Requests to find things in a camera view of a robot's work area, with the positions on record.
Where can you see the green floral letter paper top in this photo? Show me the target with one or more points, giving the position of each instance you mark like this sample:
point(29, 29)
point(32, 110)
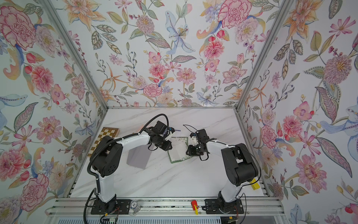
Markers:
point(179, 149)

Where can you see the wooden chessboard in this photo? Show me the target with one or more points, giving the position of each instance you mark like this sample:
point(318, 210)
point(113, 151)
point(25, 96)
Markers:
point(106, 131)

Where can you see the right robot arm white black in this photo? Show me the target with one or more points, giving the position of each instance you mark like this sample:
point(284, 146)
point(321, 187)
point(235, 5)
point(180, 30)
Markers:
point(239, 164)

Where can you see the small green circuit board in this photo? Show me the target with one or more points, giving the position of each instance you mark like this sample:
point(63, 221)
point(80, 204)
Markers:
point(108, 220)

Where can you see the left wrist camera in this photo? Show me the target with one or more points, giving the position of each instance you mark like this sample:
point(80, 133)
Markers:
point(167, 136)

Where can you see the grey envelope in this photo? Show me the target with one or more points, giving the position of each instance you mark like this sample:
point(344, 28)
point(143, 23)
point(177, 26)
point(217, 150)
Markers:
point(139, 157)

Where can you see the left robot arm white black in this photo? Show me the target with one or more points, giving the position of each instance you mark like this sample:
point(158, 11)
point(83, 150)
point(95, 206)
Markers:
point(106, 157)

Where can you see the red emergency stop button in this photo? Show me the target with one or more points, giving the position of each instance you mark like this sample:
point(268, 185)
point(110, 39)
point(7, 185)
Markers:
point(195, 206)

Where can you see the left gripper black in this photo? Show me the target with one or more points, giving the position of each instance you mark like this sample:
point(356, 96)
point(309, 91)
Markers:
point(167, 147)

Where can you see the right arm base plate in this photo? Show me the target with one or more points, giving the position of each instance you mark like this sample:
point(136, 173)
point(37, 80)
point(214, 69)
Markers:
point(218, 206)

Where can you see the aluminium rail frame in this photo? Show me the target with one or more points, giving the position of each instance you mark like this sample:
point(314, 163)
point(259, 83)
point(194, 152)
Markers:
point(176, 210)

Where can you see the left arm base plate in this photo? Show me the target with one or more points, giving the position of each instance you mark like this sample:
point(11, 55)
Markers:
point(117, 207)

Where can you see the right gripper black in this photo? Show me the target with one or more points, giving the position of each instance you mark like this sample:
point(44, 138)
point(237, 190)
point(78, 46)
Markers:
point(191, 152)

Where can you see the round silver knob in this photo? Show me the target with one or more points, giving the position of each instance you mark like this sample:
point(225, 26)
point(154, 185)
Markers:
point(134, 206)

